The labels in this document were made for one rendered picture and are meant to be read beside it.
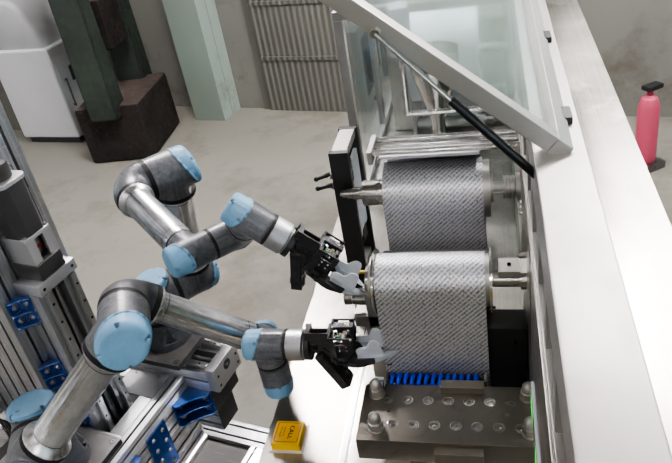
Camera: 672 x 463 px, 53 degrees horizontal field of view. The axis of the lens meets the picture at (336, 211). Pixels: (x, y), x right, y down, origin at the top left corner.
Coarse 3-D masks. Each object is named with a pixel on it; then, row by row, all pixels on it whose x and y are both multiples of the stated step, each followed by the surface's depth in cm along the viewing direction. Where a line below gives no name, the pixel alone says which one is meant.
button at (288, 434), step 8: (280, 424) 164; (288, 424) 164; (296, 424) 164; (304, 424) 164; (280, 432) 162; (288, 432) 162; (296, 432) 162; (304, 432) 163; (272, 440) 161; (280, 440) 160; (288, 440) 160; (296, 440) 160; (272, 448) 161; (280, 448) 160; (288, 448) 160; (296, 448) 159
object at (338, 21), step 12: (336, 12) 220; (336, 24) 222; (336, 36) 224; (348, 60) 229; (348, 72) 230; (348, 84) 232; (348, 96) 235; (348, 108) 237; (348, 120) 240; (360, 144) 244
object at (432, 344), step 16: (384, 320) 151; (400, 320) 150; (416, 320) 149; (432, 320) 148; (448, 320) 147; (464, 320) 147; (480, 320) 146; (384, 336) 153; (400, 336) 152; (416, 336) 152; (432, 336) 151; (448, 336) 150; (464, 336) 149; (480, 336) 148; (400, 352) 155; (416, 352) 154; (432, 352) 153; (448, 352) 152; (464, 352) 152; (480, 352) 151; (400, 368) 158; (416, 368) 157; (432, 368) 156; (448, 368) 155; (464, 368) 154; (480, 368) 153
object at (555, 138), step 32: (320, 0) 101; (352, 0) 100; (384, 32) 102; (416, 64) 104; (448, 64) 103; (544, 64) 133; (448, 96) 104; (480, 96) 105; (480, 128) 106; (512, 128) 107; (544, 128) 106; (512, 160) 108
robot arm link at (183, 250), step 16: (128, 176) 175; (144, 176) 177; (128, 192) 171; (144, 192) 171; (128, 208) 169; (144, 208) 164; (160, 208) 163; (144, 224) 162; (160, 224) 158; (176, 224) 156; (160, 240) 156; (176, 240) 151; (192, 240) 150; (208, 240) 151; (176, 256) 147; (192, 256) 148; (208, 256) 151; (176, 272) 148; (192, 272) 151
